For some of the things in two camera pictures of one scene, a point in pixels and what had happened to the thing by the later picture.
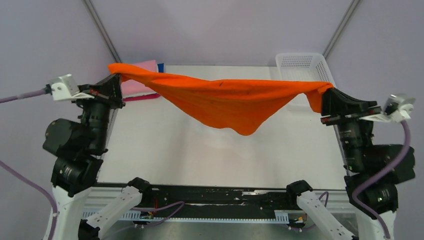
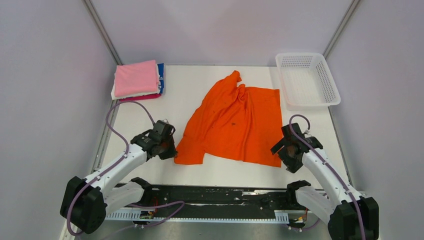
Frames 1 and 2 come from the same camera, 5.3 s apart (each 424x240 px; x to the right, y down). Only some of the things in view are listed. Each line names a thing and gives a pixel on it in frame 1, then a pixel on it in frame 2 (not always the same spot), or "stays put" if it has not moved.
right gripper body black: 356,108 -> 290,162
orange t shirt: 246,106 -> 234,123
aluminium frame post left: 102,30 stays put
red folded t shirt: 141,97 stays put
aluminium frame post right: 347,16 stays put
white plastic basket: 303,66 stays put
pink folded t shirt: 129,87 stays put
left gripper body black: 103,97 -> 168,149
